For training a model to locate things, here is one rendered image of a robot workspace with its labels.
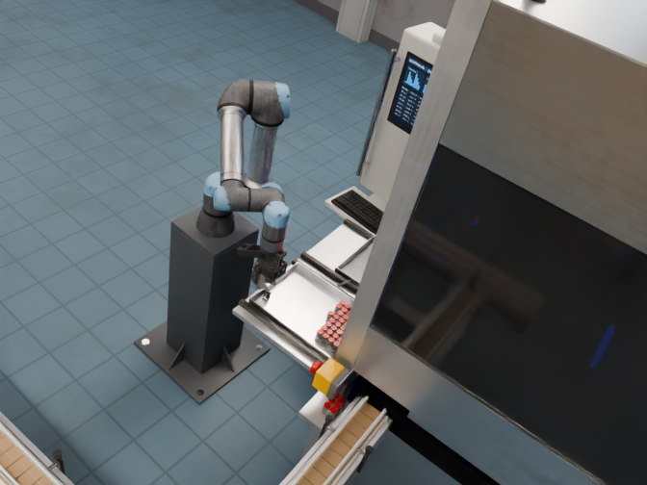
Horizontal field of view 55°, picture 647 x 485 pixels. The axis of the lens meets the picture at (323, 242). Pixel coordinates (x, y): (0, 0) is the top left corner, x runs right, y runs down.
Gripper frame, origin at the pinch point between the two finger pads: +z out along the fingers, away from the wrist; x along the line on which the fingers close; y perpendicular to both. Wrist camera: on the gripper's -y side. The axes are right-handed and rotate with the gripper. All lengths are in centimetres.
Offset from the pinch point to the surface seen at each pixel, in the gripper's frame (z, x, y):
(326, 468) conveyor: 0, -37, 56
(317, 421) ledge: 5, -25, 45
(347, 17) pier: 75, 388, -211
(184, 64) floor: 92, 214, -250
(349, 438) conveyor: 0, -26, 55
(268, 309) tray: 4.5, -2.4, 7.0
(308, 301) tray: 4.5, 10.4, 14.5
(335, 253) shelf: 4.8, 37.7, 6.7
